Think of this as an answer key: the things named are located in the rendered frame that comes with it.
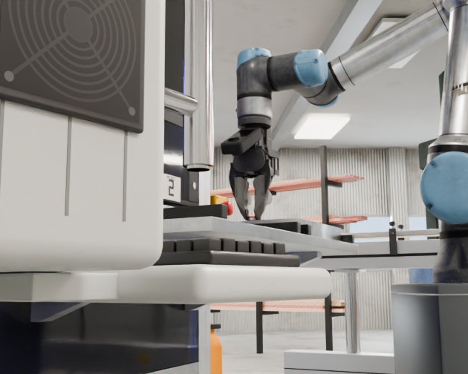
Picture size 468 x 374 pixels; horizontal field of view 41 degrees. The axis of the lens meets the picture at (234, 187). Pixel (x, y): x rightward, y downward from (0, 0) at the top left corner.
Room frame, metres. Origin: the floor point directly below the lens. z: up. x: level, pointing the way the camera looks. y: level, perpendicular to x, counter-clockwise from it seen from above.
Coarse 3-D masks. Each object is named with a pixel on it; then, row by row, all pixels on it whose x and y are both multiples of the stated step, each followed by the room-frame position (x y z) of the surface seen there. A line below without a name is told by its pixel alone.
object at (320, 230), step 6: (246, 222) 1.23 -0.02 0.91; (252, 222) 1.23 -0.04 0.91; (258, 222) 1.22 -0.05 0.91; (264, 222) 1.21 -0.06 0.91; (270, 222) 1.21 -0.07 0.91; (276, 222) 1.20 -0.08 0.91; (282, 222) 1.20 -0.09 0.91; (300, 222) 1.19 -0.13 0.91; (306, 222) 1.22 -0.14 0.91; (312, 222) 1.25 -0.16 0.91; (312, 228) 1.25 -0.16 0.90; (318, 228) 1.28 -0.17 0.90; (324, 228) 1.31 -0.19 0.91; (330, 228) 1.34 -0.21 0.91; (336, 228) 1.38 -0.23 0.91; (312, 234) 1.25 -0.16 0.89; (318, 234) 1.28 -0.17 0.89; (324, 234) 1.31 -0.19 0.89; (330, 234) 1.34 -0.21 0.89; (336, 234) 1.38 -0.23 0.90
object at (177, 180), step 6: (168, 174) 1.45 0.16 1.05; (168, 180) 1.45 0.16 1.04; (174, 180) 1.48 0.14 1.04; (180, 180) 1.50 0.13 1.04; (168, 186) 1.45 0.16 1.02; (174, 186) 1.48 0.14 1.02; (180, 186) 1.50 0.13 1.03; (168, 192) 1.45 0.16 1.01; (174, 192) 1.48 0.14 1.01; (180, 192) 1.50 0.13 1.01; (168, 198) 1.45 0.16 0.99; (174, 198) 1.48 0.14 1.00; (180, 198) 1.50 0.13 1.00
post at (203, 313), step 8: (200, 176) 1.59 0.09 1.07; (208, 176) 1.63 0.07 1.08; (200, 184) 1.59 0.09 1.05; (208, 184) 1.63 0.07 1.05; (200, 192) 1.59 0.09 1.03; (208, 192) 1.63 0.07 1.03; (200, 200) 1.59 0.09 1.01; (208, 200) 1.63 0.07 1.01; (200, 312) 1.59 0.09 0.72; (208, 312) 1.63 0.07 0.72; (200, 320) 1.59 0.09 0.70; (208, 320) 1.63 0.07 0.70; (200, 328) 1.59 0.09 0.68; (208, 328) 1.63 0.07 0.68; (200, 336) 1.59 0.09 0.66; (208, 336) 1.63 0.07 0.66; (200, 344) 1.59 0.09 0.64; (208, 344) 1.63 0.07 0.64; (200, 352) 1.59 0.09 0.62; (208, 352) 1.63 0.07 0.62; (200, 360) 1.59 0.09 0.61; (208, 360) 1.63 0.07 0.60; (200, 368) 1.59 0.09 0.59; (208, 368) 1.63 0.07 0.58
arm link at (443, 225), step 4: (440, 220) 1.22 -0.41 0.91; (440, 224) 1.22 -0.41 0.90; (444, 224) 1.20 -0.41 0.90; (448, 224) 1.19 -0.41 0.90; (440, 228) 1.22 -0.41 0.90; (444, 228) 1.20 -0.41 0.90; (448, 228) 1.19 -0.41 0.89; (452, 228) 1.19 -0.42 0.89; (456, 228) 1.18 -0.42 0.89; (460, 228) 1.18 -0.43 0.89; (464, 228) 1.17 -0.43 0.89
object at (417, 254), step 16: (400, 240) 2.10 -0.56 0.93; (416, 240) 2.08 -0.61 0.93; (432, 240) 2.06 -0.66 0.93; (336, 256) 2.21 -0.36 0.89; (352, 256) 2.18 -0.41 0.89; (368, 256) 2.15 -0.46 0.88; (384, 256) 2.13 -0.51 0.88; (400, 256) 2.11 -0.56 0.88; (416, 256) 2.08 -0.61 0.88; (432, 256) 2.06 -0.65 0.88
